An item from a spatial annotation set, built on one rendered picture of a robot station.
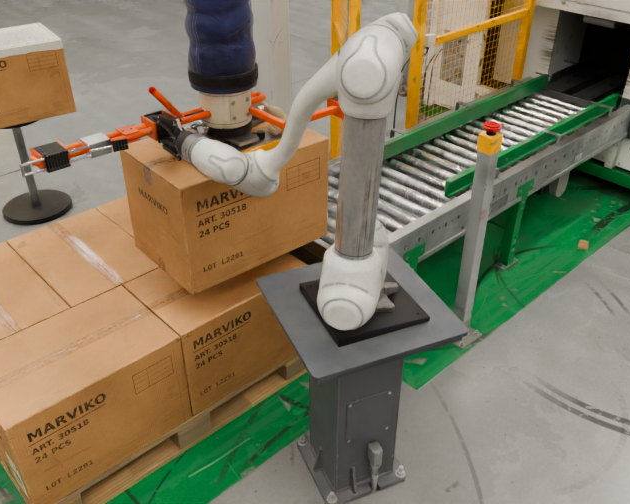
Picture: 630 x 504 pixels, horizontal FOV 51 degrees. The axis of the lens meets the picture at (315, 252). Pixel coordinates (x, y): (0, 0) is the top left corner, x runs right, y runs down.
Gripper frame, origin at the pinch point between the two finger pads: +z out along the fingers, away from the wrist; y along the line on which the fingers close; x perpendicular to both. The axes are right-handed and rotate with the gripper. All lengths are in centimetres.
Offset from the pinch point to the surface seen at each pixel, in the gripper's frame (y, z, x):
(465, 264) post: 79, -49, 110
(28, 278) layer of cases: 66, 47, -37
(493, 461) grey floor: 120, -102, 64
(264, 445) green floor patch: 120, -39, 6
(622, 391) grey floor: 120, -118, 133
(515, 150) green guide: 57, -24, 179
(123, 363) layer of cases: 66, -19, -33
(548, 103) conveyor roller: 65, 8, 265
